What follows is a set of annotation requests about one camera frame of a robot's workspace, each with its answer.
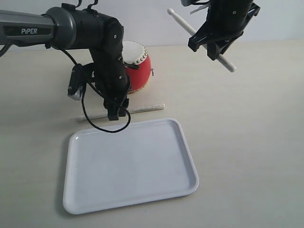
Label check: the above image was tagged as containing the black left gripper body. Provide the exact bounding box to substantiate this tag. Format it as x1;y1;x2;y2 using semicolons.
91;54;130;105

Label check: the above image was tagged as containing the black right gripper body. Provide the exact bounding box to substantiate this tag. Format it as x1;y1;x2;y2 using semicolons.
206;0;260;40

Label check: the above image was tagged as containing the white wooden drumstick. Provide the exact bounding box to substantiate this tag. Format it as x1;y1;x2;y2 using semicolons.
75;104;165;122
167;8;237;73

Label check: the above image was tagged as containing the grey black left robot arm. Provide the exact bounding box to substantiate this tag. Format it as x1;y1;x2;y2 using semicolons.
0;3;131;121

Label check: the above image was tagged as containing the small red drum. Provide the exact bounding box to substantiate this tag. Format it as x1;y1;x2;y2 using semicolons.
122;41;153;93

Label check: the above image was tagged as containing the white rectangular plastic tray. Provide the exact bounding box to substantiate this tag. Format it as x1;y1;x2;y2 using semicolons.
62;118;200;215

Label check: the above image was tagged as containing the black left camera cable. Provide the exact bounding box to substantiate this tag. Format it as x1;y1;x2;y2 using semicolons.
60;47;131;134

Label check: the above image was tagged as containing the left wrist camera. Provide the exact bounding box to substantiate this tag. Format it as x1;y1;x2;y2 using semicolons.
67;64;86;101

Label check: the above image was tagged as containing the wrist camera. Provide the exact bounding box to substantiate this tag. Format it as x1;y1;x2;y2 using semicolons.
181;0;209;7
67;64;86;101

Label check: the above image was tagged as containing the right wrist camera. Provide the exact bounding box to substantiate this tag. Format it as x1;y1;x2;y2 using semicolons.
181;0;209;7

